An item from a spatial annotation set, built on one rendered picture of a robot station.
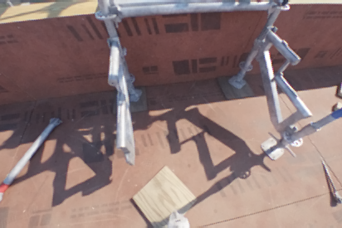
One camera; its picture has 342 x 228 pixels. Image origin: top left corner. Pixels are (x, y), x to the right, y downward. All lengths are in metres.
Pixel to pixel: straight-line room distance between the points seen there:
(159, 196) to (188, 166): 0.29
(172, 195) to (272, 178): 0.75
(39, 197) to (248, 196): 1.44
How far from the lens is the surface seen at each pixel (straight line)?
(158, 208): 1.08
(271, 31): 1.35
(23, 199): 1.48
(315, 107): 1.99
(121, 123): 0.81
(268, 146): 1.41
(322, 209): 1.52
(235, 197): 1.18
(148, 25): 1.15
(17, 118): 1.89
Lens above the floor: 1.09
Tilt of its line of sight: 58 degrees down
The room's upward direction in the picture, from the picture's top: 2 degrees clockwise
